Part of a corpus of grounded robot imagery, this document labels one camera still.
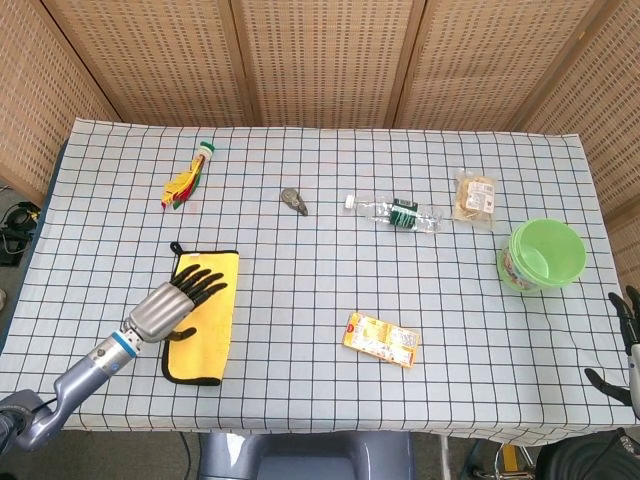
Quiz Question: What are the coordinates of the grey cloth with yellow back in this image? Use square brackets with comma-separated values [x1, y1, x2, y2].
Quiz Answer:
[160, 241, 240, 387]

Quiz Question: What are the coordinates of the black covered robot base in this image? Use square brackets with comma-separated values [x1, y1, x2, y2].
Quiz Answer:
[537, 425, 640, 480]

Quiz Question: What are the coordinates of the yellow snack package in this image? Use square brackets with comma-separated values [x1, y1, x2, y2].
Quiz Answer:
[341, 311, 422, 369]

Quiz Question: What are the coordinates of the clear plastic bottle green label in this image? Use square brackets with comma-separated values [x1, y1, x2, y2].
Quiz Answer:
[343, 194, 445, 235]

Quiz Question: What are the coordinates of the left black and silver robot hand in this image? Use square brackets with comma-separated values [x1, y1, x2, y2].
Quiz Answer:
[122, 264, 229, 346]

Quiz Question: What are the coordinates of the wooden woven folding screen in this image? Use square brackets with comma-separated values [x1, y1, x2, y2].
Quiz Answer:
[0, 0, 640, 296]

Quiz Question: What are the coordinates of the metal stool frame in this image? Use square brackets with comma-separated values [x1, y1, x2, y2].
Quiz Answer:
[467, 437, 539, 480]

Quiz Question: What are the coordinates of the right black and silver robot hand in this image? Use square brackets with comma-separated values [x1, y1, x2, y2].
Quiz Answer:
[583, 285, 640, 419]

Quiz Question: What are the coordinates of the black floor cable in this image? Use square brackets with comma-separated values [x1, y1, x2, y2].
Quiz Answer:
[178, 430, 194, 480]

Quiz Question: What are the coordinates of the colourful feather shuttlecock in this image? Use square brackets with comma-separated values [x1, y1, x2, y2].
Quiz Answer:
[160, 141, 217, 212]

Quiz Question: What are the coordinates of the green plastic bowl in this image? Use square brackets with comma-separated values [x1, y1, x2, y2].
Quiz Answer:
[508, 218, 587, 287]

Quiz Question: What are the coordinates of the white checked tablecloth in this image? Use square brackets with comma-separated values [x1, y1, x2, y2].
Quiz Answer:
[0, 117, 640, 448]

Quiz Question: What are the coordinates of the clear packet of biscuits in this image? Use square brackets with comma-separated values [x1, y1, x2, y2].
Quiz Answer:
[451, 168, 500, 231]

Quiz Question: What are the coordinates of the grey plastic stool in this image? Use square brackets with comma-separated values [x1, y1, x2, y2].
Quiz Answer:
[198, 430, 416, 480]

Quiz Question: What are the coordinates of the printed tub with green rim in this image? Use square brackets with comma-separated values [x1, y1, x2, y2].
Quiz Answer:
[496, 244, 544, 295]

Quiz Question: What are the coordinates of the black equipment on floor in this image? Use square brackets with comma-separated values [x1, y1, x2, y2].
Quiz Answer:
[0, 199, 41, 266]

